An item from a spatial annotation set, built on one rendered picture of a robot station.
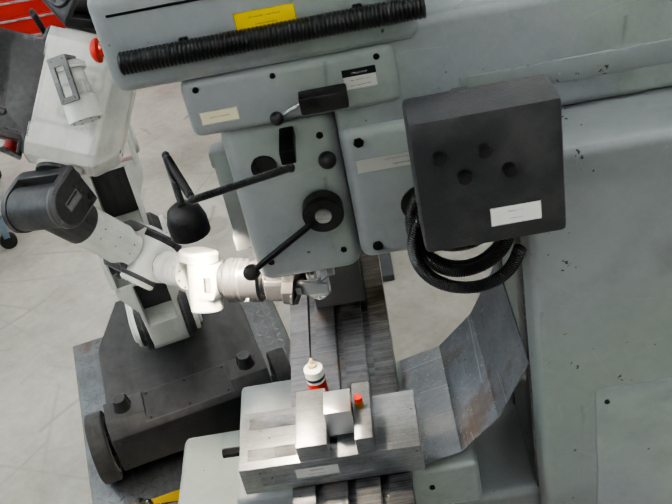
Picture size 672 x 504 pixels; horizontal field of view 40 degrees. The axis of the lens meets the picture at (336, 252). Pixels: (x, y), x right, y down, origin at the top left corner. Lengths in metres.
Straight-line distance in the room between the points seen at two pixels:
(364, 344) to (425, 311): 1.50
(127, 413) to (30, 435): 1.09
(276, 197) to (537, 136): 0.51
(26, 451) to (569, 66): 2.60
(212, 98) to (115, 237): 0.62
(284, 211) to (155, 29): 0.38
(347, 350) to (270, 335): 0.93
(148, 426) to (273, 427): 0.76
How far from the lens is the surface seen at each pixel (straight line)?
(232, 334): 2.79
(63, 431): 3.59
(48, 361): 3.93
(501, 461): 2.09
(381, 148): 1.51
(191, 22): 1.41
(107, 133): 1.91
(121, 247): 2.02
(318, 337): 2.15
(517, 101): 1.23
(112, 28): 1.43
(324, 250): 1.63
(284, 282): 1.76
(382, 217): 1.58
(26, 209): 1.92
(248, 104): 1.47
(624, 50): 1.53
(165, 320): 2.63
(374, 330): 2.14
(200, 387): 2.62
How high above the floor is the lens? 2.30
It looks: 35 degrees down
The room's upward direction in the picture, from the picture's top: 12 degrees counter-clockwise
